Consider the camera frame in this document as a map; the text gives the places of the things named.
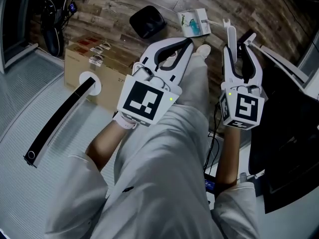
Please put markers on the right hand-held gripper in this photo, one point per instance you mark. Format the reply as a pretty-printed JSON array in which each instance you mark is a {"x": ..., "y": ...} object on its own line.
[{"x": 245, "y": 108}]

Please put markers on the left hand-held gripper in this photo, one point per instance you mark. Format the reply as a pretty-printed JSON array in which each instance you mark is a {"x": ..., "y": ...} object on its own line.
[{"x": 139, "y": 101}]

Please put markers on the pile of colourful paper scraps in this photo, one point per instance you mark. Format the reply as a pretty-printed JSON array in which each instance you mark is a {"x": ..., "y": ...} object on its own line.
[{"x": 193, "y": 24}]

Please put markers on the black trash bin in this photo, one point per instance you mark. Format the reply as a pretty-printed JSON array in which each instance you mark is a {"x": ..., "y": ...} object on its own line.
[{"x": 139, "y": 21}]

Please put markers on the white dustpan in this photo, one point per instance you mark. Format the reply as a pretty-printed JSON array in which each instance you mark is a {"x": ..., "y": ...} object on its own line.
[{"x": 199, "y": 14}]

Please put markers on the person's left forearm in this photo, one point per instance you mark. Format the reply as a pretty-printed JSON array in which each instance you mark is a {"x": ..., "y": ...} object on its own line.
[{"x": 104, "y": 146}]

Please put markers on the person's right forearm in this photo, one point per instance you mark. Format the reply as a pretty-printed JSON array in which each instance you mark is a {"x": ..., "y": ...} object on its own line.
[{"x": 228, "y": 155}]

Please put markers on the person's left white shoe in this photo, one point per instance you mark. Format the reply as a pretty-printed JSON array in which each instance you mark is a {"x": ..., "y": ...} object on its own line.
[{"x": 169, "y": 62}]

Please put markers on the person's white shoe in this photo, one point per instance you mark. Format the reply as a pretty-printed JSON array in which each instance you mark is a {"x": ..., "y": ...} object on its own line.
[
  {"x": 169, "y": 62},
  {"x": 203, "y": 50}
]

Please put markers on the person's right white shoe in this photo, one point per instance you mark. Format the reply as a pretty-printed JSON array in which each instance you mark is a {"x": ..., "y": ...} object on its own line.
[{"x": 203, "y": 50}]

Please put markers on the white office desk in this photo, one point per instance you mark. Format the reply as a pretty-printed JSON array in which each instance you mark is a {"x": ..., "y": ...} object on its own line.
[{"x": 279, "y": 60}]

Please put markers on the pale pink wristwatch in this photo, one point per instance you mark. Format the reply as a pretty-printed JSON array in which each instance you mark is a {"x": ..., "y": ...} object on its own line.
[{"x": 124, "y": 123}]

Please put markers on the black mesh office chair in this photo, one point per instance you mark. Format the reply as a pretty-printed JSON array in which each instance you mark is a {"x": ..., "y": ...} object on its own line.
[{"x": 286, "y": 123}]

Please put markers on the brown cardboard box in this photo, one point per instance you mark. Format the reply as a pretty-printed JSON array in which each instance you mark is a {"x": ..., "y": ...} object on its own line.
[{"x": 74, "y": 73}]

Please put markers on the small blue screen device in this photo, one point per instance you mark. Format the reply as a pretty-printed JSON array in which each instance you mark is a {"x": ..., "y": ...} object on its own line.
[{"x": 72, "y": 7}]

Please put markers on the black oval case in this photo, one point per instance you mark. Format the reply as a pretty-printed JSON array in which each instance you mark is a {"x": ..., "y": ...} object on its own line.
[{"x": 53, "y": 43}]

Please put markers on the person's white shirt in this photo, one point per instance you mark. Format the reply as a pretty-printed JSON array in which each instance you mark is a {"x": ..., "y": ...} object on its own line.
[{"x": 162, "y": 183}]

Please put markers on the black box with blue label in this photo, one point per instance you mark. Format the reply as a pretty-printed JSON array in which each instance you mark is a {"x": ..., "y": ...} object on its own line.
[{"x": 209, "y": 183}]

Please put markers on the black desk mat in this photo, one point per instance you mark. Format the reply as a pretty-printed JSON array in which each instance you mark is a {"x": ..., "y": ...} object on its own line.
[{"x": 286, "y": 198}]

